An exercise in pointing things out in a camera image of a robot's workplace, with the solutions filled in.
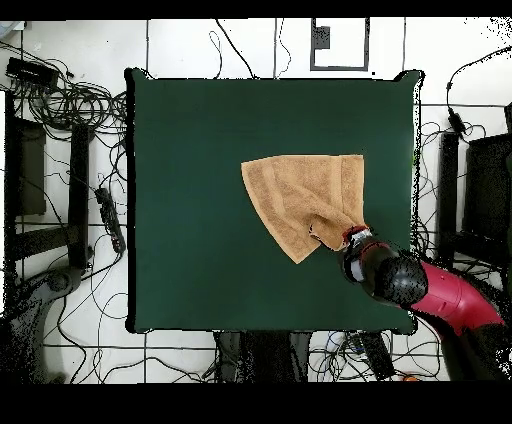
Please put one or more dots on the orange terry towel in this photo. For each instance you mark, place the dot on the orange terry towel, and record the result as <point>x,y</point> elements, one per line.
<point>300,192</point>

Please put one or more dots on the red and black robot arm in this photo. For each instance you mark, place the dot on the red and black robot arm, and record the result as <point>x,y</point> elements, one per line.
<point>448,296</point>

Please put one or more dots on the flat black adapter box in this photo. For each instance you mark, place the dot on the flat black adapter box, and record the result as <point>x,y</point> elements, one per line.
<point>32,72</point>

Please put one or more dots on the long black floor box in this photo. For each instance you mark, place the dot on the long black floor box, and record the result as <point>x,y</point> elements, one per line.
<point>378,356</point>

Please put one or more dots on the black inline power adapter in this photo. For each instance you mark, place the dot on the black inline power adapter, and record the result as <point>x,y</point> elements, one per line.
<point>456,122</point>

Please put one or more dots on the small orange floor object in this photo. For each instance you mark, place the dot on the small orange floor object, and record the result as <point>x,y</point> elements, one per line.
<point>410,377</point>

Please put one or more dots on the dark green table cloth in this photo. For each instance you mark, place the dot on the dark green table cloth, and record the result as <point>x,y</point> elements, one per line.
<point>192,200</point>

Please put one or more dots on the grey square plate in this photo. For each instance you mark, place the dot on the grey square plate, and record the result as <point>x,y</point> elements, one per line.
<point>322,38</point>

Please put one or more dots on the long black power strip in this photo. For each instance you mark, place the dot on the long black power strip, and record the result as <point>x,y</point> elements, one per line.
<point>110,220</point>

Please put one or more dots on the dark grey stand base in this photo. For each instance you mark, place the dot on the dark grey stand base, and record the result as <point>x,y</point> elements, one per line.
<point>60,280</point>

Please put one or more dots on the black metal frame stand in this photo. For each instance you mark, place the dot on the black metal frame stand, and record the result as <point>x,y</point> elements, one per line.
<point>486,188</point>
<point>78,192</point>

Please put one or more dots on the black robot pedestal frame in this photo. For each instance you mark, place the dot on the black robot pedestal frame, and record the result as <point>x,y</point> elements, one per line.
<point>260,356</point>

